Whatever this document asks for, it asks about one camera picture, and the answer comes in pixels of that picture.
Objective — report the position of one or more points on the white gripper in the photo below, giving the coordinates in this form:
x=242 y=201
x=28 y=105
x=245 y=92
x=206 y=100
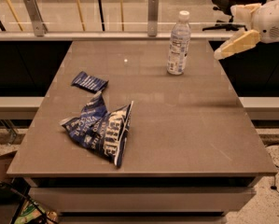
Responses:
x=271 y=20

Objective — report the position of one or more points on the clear plastic water bottle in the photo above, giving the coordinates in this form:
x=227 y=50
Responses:
x=178 y=47

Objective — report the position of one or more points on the small blue snack packet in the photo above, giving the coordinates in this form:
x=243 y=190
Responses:
x=89 y=83

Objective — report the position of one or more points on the large blue chip bag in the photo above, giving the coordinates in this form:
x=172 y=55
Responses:
x=103 y=132

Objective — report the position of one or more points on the green snack bag on floor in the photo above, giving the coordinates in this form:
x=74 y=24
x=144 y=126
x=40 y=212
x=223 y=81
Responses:
x=33 y=213

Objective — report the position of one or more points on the middle metal railing bracket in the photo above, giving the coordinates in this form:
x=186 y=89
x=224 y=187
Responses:
x=152 y=17

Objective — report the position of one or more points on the metal railing bracket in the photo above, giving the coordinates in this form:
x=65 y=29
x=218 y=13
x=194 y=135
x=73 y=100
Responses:
x=39 y=27
x=152 y=17

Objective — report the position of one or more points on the left metal railing bracket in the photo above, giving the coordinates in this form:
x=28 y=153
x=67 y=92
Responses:
x=39 y=27

